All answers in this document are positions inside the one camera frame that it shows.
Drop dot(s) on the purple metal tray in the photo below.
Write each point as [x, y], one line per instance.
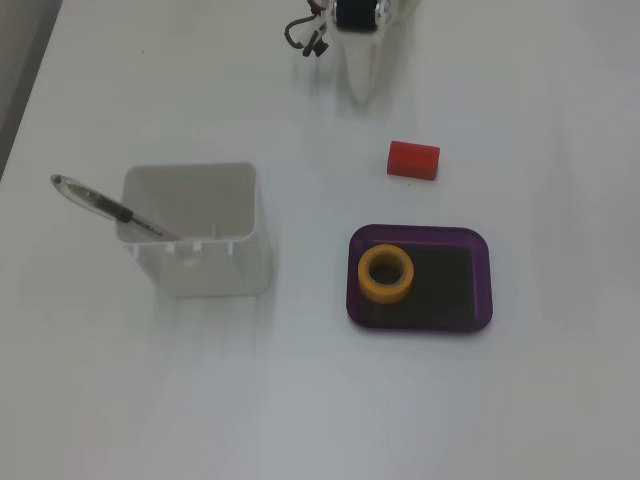
[482, 280]

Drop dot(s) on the white gripper with motor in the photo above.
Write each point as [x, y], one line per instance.
[358, 20]

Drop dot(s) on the red cube block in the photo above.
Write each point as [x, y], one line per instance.
[414, 161]

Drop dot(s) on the yellow tape roll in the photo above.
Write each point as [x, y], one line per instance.
[385, 292]

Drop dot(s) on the black clear ballpoint pen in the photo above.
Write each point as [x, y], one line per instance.
[100, 202]

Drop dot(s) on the white plastic pen holder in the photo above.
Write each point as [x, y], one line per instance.
[215, 270]

